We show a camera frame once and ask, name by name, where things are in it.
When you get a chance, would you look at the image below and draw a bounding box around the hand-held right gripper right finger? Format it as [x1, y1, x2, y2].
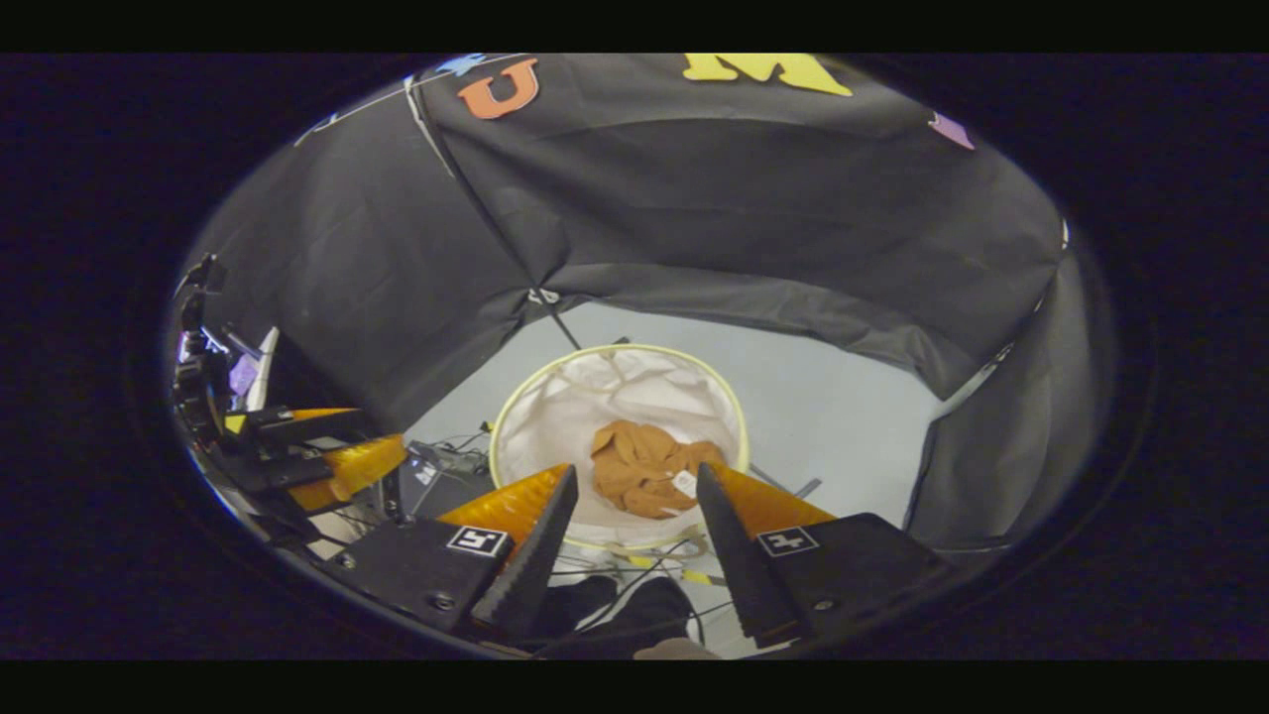
[694, 461, 955, 646]

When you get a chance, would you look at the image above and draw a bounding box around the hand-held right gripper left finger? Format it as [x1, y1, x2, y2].
[325, 462, 580, 641]

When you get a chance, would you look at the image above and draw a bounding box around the brown collared shirt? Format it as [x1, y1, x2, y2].
[591, 418, 728, 521]

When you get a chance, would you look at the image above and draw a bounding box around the white round laundry hamper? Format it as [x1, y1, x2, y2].
[488, 343, 751, 552]

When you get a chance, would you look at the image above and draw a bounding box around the black box with white label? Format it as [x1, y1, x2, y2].
[397, 444, 497, 519]

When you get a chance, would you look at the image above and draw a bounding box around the black backdrop cloth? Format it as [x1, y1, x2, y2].
[183, 54, 1116, 556]

